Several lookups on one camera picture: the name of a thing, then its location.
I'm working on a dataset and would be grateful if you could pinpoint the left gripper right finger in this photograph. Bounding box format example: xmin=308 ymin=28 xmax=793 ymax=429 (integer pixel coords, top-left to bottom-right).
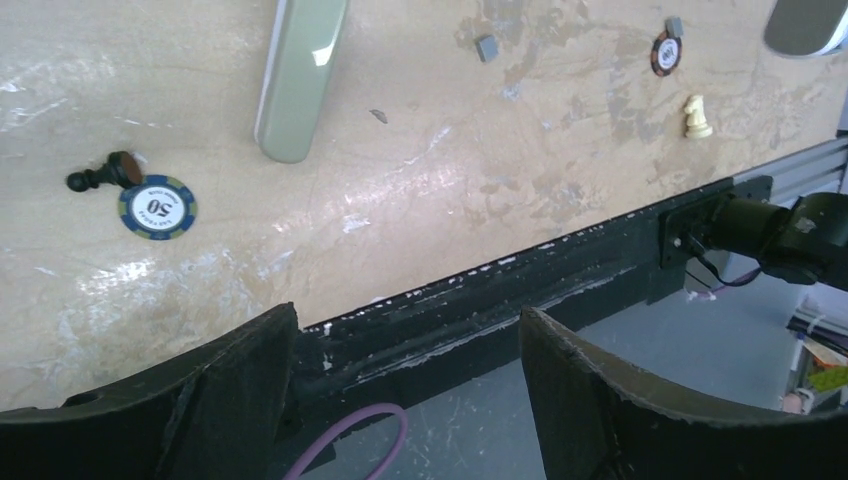
xmin=519 ymin=308 xmax=847 ymax=479

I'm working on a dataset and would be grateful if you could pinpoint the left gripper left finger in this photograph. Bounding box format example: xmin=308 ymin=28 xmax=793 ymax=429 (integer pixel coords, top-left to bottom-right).
xmin=1 ymin=303 xmax=298 ymax=479

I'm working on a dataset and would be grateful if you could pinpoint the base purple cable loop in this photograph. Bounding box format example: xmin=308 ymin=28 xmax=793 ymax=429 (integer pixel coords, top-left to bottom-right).
xmin=283 ymin=402 xmax=409 ymax=480

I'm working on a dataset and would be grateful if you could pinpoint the cream chess piece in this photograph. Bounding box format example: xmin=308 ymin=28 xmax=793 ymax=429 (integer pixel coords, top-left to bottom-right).
xmin=683 ymin=95 xmax=714 ymax=139

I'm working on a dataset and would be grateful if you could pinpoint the grey staple strip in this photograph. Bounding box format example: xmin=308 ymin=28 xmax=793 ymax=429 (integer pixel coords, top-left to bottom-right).
xmin=665 ymin=16 xmax=683 ymax=38
xmin=474 ymin=35 xmax=499 ymax=64

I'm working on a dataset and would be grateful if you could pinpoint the black white poker chip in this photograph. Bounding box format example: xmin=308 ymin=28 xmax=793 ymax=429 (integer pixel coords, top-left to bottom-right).
xmin=118 ymin=175 xmax=198 ymax=241

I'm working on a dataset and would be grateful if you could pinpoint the black chess piece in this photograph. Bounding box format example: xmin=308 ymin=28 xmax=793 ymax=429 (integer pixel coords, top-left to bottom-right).
xmin=66 ymin=151 xmax=144 ymax=193

